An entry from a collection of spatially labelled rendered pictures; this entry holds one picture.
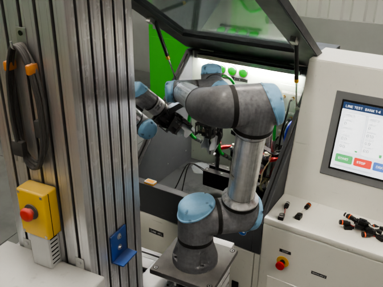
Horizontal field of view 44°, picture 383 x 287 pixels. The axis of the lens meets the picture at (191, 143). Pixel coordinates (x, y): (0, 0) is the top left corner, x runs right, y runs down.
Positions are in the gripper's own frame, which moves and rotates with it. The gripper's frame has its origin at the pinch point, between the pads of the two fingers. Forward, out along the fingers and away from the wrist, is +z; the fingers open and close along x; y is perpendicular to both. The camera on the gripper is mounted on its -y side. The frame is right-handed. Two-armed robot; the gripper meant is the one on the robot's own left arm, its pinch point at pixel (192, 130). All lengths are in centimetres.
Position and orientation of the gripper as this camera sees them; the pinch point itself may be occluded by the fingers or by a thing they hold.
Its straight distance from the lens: 206.8
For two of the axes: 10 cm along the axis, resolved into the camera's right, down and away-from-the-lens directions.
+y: -4.9, 8.4, -2.1
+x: 5.9, 1.4, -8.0
